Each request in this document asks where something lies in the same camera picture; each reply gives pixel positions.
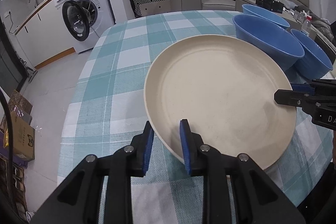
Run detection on cardboard box with face print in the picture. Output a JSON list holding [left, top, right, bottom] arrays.
[[3, 114, 36, 161]]

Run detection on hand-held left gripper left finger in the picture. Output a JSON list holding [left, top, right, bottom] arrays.
[[30, 121, 155, 224]]

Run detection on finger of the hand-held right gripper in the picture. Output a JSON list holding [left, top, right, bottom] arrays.
[[292, 79, 336, 90], [274, 89, 315, 109]]

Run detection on brown speckled box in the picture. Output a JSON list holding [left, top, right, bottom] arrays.
[[8, 90, 33, 119]]

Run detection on dark storage rack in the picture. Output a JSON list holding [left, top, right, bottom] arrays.
[[0, 151, 28, 216]]

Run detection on blue bowl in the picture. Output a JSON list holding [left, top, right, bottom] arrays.
[[232, 15, 305, 71], [290, 29, 334, 79], [241, 4, 290, 30]]

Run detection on white washing machine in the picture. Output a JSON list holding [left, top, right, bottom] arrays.
[[53, 0, 116, 54]]

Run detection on black white patterned rug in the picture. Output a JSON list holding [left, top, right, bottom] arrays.
[[129, 0, 171, 19]]

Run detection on grey sofa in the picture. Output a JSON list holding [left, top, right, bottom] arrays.
[[168, 0, 336, 38]]

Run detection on black box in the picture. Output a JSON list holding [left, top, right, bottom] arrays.
[[256, 0, 284, 14]]

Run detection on cream round plate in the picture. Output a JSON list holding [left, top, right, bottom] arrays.
[[144, 34, 298, 170]]

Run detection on clear plastic bottle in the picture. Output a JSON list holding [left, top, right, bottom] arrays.
[[302, 17, 314, 33]]

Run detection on teal checkered tablecloth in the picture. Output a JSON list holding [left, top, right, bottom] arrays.
[[57, 10, 336, 224]]

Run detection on white lower kitchen cabinets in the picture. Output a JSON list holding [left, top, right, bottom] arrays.
[[14, 0, 76, 70]]

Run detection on black glass door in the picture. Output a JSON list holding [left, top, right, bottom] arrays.
[[0, 38, 27, 93]]

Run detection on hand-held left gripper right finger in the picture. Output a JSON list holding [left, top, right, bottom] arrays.
[[179, 119, 306, 224]]

